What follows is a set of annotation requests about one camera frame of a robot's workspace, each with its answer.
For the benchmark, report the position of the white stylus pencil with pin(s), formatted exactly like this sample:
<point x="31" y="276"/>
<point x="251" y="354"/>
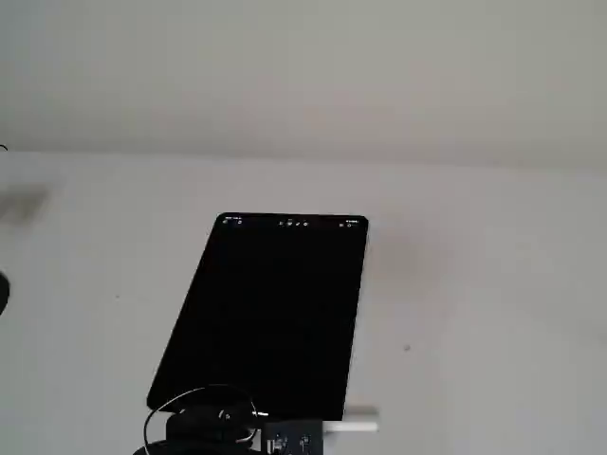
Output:
<point x="352" y="427"/>

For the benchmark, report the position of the black screen silver tablet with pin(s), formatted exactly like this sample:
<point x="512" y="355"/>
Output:
<point x="275" y="308"/>

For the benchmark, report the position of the black round object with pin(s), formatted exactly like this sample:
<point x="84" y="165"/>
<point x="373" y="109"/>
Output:
<point x="3" y="294"/>

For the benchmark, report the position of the black gripper camera module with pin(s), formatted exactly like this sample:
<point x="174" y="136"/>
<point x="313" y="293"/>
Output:
<point x="294" y="438"/>

